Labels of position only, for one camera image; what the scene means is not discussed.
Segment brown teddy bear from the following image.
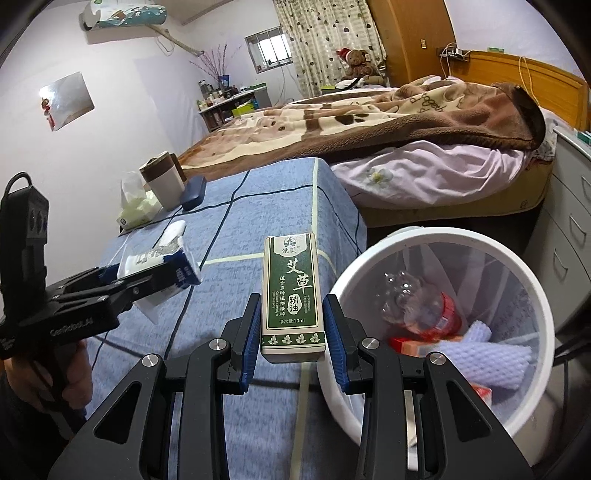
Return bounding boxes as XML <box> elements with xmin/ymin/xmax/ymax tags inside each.
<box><xmin>337</xmin><ymin>46</ymin><xmax>386</xmax><ymax>86</ymax></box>

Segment person's left hand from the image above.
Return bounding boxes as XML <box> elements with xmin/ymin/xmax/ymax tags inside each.
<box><xmin>9</xmin><ymin>344</ymin><xmax>93</xmax><ymax>414</ymax></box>

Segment red white packet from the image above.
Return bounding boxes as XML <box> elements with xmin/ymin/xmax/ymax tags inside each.
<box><xmin>468</xmin><ymin>382</ymin><xmax>494</xmax><ymax>409</ymax></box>

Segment brown patterned blanket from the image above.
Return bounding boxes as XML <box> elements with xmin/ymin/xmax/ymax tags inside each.
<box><xmin>178</xmin><ymin>76</ymin><xmax>546</xmax><ymax>183</ymax></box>

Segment person's left forearm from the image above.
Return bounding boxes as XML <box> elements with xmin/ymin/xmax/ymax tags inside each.
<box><xmin>0</xmin><ymin>369</ymin><xmax>75</xmax><ymax>480</ymax></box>

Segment wall air conditioner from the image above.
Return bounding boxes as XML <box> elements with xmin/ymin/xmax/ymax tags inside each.
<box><xmin>78</xmin><ymin>0</ymin><xmax>178</xmax><ymax>32</ymax></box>

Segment green white small box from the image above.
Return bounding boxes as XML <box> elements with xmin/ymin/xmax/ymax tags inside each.
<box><xmin>260</xmin><ymin>233</ymin><xmax>328</xmax><ymax>365</ymax></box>

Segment heart patterned curtain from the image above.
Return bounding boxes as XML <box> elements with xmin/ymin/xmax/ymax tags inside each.
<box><xmin>273</xmin><ymin>0</ymin><xmax>387</xmax><ymax>95</ymax></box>

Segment red medicine box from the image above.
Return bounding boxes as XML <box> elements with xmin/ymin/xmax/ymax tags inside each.
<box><xmin>388</xmin><ymin>335</ymin><xmax>465</xmax><ymax>358</ymax></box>

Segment dark blue glasses case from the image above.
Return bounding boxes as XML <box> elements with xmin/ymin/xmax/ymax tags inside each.
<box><xmin>179</xmin><ymin>175</ymin><xmax>208</xmax><ymax>212</ymax></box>

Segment dried branches in vase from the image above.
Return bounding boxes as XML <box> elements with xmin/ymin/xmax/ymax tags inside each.
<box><xmin>189</xmin><ymin>44</ymin><xmax>229</xmax><ymax>84</ymax></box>

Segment beige cup with brown band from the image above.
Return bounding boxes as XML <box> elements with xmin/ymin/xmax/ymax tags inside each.
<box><xmin>139</xmin><ymin>150</ymin><xmax>188</xmax><ymax>212</ymax></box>

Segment wooden wardrobe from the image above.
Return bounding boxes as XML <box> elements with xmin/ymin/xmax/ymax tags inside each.
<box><xmin>367</xmin><ymin>0</ymin><xmax>455</xmax><ymax>88</ymax></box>

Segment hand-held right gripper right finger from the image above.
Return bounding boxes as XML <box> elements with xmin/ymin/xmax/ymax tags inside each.
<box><xmin>322</xmin><ymin>293</ymin><xmax>536</xmax><ymax>480</ymax></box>

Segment clear plastic bottle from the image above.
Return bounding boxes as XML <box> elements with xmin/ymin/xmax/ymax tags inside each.
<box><xmin>379</xmin><ymin>271</ymin><xmax>467</xmax><ymax>340</ymax></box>

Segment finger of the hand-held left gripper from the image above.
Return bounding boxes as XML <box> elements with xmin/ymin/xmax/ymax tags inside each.
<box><xmin>104</xmin><ymin>261</ymin><xmax>185</xmax><ymax>315</ymax></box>
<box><xmin>47</xmin><ymin>264</ymin><xmax>123</xmax><ymax>297</ymax></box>

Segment white blue tissue packet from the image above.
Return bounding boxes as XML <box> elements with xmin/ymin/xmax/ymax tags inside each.
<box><xmin>116</xmin><ymin>220</ymin><xmax>204</xmax><ymax>296</ymax></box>

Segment cluttered desk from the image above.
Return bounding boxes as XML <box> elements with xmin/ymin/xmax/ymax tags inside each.
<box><xmin>198</xmin><ymin>74</ymin><xmax>273</xmax><ymax>130</ymax></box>

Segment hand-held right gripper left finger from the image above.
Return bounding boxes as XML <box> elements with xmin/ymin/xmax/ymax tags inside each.
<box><xmin>48</xmin><ymin>292</ymin><xmax>262</xmax><ymax>480</ymax></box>

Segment power strip with chargers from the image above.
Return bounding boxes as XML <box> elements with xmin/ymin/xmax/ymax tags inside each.
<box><xmin>436</xmin><ymin>44</ymin><xmax>472</xmax><ymax>61</ymax></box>

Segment grey drawer cabinet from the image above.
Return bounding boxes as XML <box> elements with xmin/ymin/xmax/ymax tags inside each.
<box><xmin>538</xmin><ymin>124</ymin><xmax>591</xmax><ymax>333</ymax></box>

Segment shiny wall mirror sheet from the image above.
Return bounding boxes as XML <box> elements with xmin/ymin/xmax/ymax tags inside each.
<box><xmin>38</xmin><ymin>70</ymin><xmax>96</xmax><ymax>132</ymax></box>

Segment white foam fruit net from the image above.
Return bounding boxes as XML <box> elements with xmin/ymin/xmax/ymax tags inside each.
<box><xmin>434</xmin><ymin>320</ymin><xmax>529</xmax><ymax>388</ymax></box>

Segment yellow tissue box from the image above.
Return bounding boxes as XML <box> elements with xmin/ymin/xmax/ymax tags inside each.
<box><xmin>117</xmin><ymin>172</ymin><xmax>163</xmax><ymax>230</ymax></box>

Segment barred window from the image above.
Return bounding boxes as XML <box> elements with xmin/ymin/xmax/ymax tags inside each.
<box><xmin>244</xmin><ymin>28</ymin><xmax>293</xmax><ymax>72</ymax></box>

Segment yellow cable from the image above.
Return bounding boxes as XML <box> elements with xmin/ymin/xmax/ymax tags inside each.
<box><xmin>517</xmin><ymin>55</ymin><xmax>539</xmax><ymax>100</ymax></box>

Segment white round bin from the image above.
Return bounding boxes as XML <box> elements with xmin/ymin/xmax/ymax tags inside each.
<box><xmin>316</xmin><ymin>226</ymin><xmax>555</xmax><ymax>455</ymax></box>

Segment blue checked cloth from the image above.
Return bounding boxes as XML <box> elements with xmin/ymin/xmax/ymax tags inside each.
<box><xmin>85</xmin><ymin>157</ymin><xmax>368</xmax><ymax>480</ymax></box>

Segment pink bed sheet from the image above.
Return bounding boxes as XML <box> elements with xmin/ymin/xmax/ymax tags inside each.
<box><xmin>332</xmin><ymin>76</ymin><xmax>543</xmax><ymax>208</ymax></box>

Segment wooden headboard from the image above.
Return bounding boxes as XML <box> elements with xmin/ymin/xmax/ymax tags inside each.
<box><xmin>445</xmin><ymin>50</ymin><xmax>591</xmax><ymax>130</ymax></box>

